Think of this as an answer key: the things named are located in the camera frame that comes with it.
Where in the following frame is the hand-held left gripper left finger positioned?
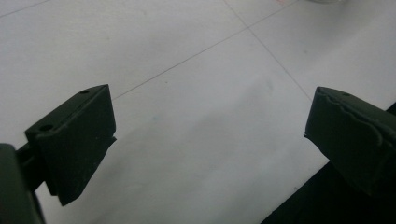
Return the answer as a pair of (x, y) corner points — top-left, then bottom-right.
(24, 83), (118, 207)

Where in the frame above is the white foam board mat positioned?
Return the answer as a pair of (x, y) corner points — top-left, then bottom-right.
(0, 0), (396, 224)

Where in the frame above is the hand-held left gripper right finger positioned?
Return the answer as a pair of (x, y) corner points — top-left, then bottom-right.
(304, 86), (396, 198)

